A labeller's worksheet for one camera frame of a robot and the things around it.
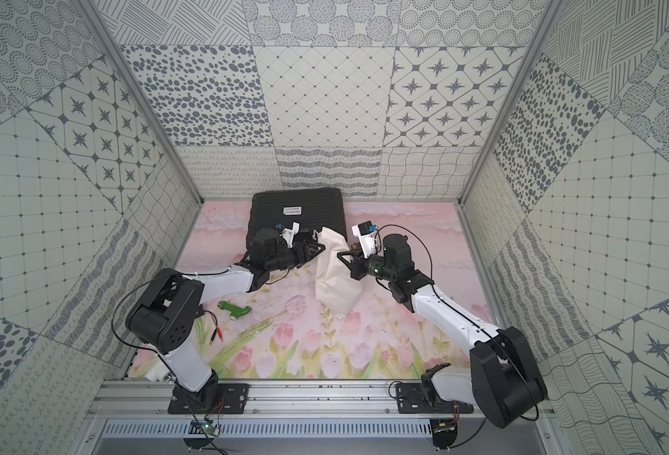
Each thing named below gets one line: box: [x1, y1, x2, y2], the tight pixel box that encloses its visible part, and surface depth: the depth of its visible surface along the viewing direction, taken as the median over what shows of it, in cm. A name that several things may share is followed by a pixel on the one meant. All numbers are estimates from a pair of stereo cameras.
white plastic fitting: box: [144, 358, 171, 383], surface depth 77 cm
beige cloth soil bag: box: [314, 225, 363, 317], surface depth 85 cm
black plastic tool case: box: [246, 187, 347, 248], surface depth 110 cm
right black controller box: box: [429, 418, 458, 450], surface depth 73 cm
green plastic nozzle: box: [217, 300, 253, 320], surface depth 91 cm
